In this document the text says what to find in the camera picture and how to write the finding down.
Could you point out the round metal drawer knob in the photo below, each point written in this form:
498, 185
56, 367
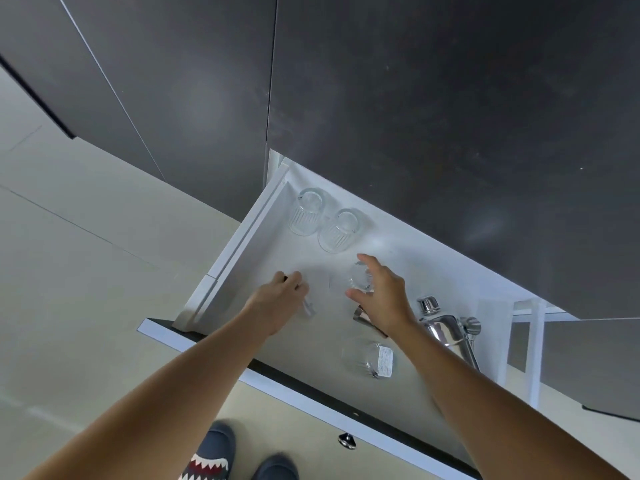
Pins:
346, 440

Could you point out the person's right hand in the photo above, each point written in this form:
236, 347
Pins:
387, 299

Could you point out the person's left hand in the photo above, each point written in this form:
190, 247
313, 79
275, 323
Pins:
272, 307

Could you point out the person's left fingers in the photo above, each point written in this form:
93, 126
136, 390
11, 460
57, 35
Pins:
294, 284

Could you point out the dark cabinet side panel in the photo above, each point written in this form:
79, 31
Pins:
75, 79

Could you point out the stainless steel cocktail shaker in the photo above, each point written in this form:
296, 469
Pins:
447, 328

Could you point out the ribbed clear glass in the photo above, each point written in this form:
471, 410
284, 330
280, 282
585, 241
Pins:
306, 213
340, 230

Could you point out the person's left forearm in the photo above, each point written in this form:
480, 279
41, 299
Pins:
165, 399

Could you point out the person's right grey slipper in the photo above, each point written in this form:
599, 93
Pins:
276, 468

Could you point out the white shelf frame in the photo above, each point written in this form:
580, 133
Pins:
534, 344

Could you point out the white drawer with dark front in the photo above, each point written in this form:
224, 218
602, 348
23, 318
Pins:
280, 244

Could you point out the brown metal bar tool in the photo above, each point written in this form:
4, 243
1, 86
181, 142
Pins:
362, 315

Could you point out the person's left grey slipper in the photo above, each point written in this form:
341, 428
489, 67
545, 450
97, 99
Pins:
216, 439

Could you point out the person's right thumb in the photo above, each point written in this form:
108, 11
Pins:
359, 297

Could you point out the person's right forearm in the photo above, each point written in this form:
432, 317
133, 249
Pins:
495, 404

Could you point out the small clear drinking glass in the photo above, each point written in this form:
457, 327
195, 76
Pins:
359, 279

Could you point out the clear glass with white label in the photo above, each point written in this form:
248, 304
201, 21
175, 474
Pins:
367, 358

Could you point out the large dark cabinet door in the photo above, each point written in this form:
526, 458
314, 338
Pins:
450, 119

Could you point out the person's grey slipper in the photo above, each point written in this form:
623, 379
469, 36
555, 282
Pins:
216, 439
276, 468

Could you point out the narrow dark cabinet door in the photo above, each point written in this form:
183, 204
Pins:
190, 94

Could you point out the clear glass stirrer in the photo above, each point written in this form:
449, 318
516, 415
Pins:
308, 307

